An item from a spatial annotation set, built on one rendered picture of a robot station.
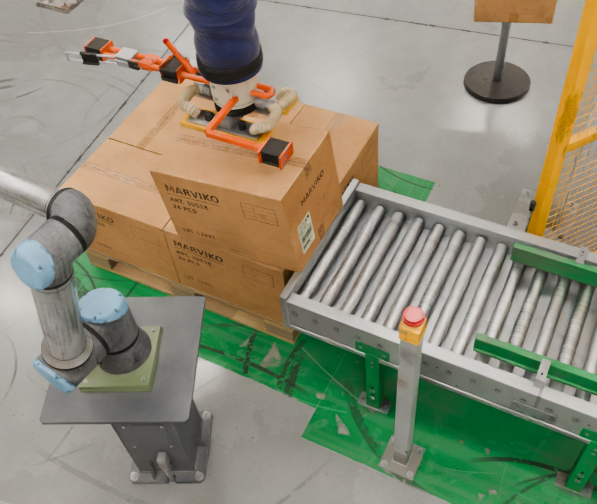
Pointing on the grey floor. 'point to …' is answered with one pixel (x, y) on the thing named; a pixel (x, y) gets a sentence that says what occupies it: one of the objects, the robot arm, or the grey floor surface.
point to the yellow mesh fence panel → (591, 18)
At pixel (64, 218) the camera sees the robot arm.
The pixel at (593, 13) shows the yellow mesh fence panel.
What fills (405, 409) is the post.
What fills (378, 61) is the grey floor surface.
